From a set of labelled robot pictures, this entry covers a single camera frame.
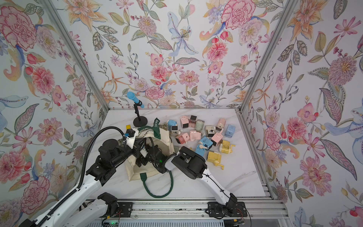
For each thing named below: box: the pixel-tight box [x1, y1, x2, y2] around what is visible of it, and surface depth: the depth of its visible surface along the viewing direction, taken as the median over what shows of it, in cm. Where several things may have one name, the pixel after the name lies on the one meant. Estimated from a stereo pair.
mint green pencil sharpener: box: [195, 119, 206, 131], surface depth 105 cm
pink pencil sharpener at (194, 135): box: [189, 130, 202, 141], surface depth 100 cm
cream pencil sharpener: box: [204, 124, 216, 138], surface depth 105 cm
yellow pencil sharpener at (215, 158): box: [207, 151, 225, 170], surface depth 91 cm
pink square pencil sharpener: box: [175, 132, 191, 145], surface depth 99 cm
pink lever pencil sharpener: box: [210, 128, 225, 147], surface depth 98 cm
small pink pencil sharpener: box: [188, 114, 198, 129], surface depth 109 cm
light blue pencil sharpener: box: [167, 119, 178, 131], surface depth 105 cm
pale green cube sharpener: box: [171, 125, 182, 136], surface depth 100 cm
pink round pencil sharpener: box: [215, 117, 227, 132], surface depth 105 cm
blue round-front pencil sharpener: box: [200, 136, 214, 151], surface depth 97 cm
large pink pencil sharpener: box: [180, 115, 190, 129], surface depth 109 cm
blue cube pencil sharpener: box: [224, 123, 236, 138], surface depth 102 cm
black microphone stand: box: [132, 100, 148, 128], surface depth 114 cm
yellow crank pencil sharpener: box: [219, 139, 236, 155], surface depth 95 cm
